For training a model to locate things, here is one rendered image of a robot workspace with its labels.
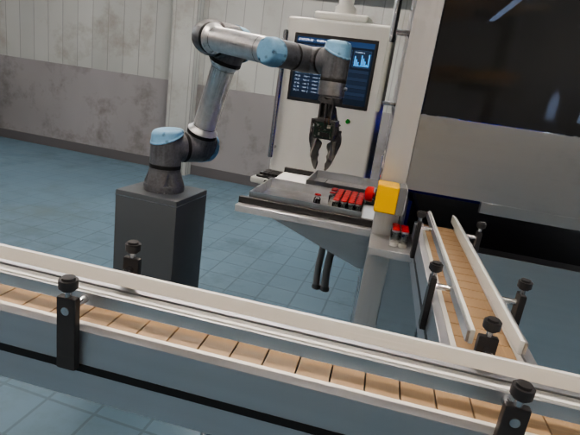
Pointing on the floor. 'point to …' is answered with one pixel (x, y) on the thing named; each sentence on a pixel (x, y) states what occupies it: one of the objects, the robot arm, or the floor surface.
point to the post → (400, 145)
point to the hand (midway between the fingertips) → (321, 165)
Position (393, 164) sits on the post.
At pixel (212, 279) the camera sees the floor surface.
